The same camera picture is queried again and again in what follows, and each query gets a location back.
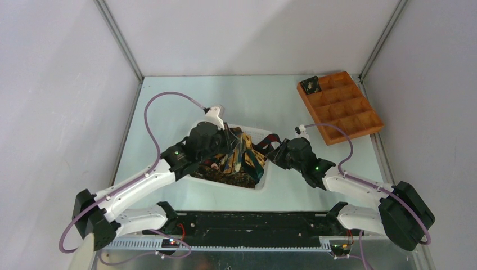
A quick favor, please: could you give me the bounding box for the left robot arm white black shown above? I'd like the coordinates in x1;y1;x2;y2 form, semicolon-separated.
73;121;241;251

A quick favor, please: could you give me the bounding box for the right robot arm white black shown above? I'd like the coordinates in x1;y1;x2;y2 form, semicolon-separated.
266;137;436;251

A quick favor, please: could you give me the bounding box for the orange compartment tray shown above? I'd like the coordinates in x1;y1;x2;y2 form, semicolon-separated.
296;71;384;146

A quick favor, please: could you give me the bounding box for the red navy striped tie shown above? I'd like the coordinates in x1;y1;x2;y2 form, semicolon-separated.
253;133;282;155

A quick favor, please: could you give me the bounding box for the purple cable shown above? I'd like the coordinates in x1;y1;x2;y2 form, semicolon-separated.
303;123;432;246
58;91;209;255

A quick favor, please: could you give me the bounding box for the rolled dark patterned tie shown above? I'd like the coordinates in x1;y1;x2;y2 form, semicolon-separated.
300;76;322;95

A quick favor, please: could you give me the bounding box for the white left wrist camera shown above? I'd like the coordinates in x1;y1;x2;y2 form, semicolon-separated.
204;105;225;130

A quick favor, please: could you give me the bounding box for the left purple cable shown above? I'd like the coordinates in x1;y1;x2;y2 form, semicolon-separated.
58;91;209;255

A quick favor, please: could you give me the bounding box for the white plastic mesh basket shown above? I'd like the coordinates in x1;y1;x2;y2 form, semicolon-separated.
186;124;281;191

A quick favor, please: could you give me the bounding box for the brown dark patterned tie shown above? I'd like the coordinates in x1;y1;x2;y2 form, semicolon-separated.
191;165;256;188

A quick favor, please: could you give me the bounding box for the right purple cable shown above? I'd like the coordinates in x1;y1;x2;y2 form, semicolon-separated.
303;123;432;246

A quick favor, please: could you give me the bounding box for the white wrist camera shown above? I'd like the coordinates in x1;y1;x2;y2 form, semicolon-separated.
295;125;310;141
204;105;225;130

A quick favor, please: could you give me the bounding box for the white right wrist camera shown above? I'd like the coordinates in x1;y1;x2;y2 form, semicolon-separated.
295;125;310;141

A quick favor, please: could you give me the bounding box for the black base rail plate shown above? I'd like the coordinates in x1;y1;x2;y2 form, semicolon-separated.
159;211;359;248

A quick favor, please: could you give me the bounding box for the green navy plaid tie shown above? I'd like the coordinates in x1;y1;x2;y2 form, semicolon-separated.
223;148;264;185

